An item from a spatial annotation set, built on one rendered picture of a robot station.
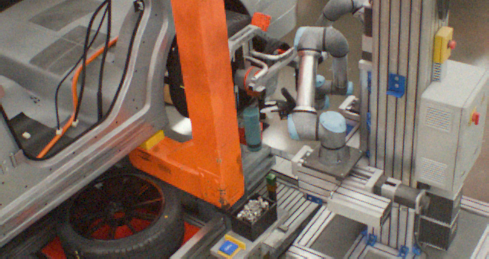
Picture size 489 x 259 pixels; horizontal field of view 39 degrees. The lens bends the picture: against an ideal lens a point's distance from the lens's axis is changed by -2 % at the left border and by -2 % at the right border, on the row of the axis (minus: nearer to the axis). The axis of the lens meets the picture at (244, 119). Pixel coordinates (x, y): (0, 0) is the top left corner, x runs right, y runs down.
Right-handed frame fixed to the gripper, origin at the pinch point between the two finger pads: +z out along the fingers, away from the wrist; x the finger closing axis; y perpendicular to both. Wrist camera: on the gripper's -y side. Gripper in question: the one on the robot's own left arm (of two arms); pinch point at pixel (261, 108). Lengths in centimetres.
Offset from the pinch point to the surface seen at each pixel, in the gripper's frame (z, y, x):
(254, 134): 4.5, 22.5, 7.6
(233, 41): 9.8, -29.1, 21.8
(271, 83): -7.9, -3.2, 16.5
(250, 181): 9, 69, 23
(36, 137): 120, 2, 6
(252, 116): 4.8, 10.1, 7.6
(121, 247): 79, 32, -54
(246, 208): 16, 26, -46
